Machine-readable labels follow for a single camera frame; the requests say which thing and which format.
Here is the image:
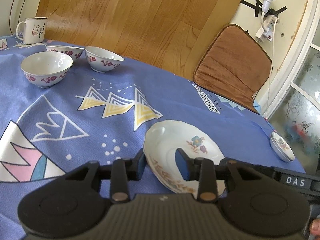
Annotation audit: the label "brown seat cushion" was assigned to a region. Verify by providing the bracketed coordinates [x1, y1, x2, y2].
[193, 24, 271, 113]

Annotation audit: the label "person's right hand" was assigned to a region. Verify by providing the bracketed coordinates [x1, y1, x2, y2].
[309, 218, 320, 240]

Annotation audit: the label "red floral bowl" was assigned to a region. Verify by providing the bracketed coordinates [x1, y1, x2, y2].
[85, 46, 124, 73]
[46, 45, 85, 61]
[21, 51, 73, 88]

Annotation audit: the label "frosted floral glass door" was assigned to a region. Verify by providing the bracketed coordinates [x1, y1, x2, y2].
[266, 42, 320, 176]

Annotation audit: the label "white power cable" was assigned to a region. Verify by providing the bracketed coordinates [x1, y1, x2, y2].
[265, 17, 279, 118]

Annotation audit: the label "floral plate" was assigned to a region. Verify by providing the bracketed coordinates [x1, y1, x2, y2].
[143, 120, 225, 197]
[270, 131, 295, 163]

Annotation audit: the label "blue patterned tablecloth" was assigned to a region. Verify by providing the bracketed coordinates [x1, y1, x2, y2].
[1, 35, 304, 239]

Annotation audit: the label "black thin wall cable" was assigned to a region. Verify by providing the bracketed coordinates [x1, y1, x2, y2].
[9, 0, 28, 34]

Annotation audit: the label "white enamel mug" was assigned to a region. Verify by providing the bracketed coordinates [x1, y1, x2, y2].
[16, 17, 48, 44]

